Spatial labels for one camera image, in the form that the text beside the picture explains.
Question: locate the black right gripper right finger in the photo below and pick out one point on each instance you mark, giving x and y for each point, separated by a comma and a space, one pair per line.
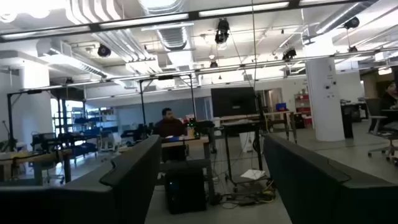
311, 193

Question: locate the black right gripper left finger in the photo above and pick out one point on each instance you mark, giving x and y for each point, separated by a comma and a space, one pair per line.
124, 193

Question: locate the background black robot arm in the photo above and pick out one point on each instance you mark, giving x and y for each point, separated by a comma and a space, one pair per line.
202, 127

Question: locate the black computer tower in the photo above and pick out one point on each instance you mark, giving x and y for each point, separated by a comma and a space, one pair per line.
185, 193

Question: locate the white paper on floor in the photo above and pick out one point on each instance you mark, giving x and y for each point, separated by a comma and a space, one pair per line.
252, 174

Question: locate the person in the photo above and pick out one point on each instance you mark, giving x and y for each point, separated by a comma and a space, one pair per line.
169, 127
388, 102

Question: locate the wooden top workbench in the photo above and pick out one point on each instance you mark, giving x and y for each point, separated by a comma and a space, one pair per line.
186, 142

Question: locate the red storage shelf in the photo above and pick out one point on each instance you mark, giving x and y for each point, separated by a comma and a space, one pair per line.
303, 110

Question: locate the metal storage shelving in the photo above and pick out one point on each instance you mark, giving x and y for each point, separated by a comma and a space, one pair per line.
81, 121

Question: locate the white round column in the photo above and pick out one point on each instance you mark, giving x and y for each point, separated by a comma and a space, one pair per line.
325, 102

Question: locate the blue storage bin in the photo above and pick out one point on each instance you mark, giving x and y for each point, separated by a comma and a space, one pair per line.
280, 106

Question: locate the grey office chair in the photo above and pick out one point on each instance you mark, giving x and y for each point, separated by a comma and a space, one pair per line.
373, 118

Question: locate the black monitor stand table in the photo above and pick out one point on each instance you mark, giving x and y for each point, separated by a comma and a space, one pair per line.
239, 124

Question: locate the low wooden table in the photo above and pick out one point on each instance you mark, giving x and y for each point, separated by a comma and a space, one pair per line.
31, 157

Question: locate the black monitor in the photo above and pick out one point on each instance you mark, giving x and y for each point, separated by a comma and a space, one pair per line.
233, 102

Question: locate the black ceiling spotlight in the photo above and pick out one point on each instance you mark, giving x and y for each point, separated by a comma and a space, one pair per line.
352, 22
104, 50
222, 31
213, 64
289, 53

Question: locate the black overhead light beam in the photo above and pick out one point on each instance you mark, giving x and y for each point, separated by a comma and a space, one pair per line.
192, 15

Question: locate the black background rig frame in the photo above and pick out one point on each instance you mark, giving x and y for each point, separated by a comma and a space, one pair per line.
142, 99
9, 124

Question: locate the glowing wall lamp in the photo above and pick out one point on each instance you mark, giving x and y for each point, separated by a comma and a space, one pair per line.
385, 71

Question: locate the ribbed silver ceiling duct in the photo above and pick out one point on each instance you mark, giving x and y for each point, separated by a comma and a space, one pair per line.
172, 37

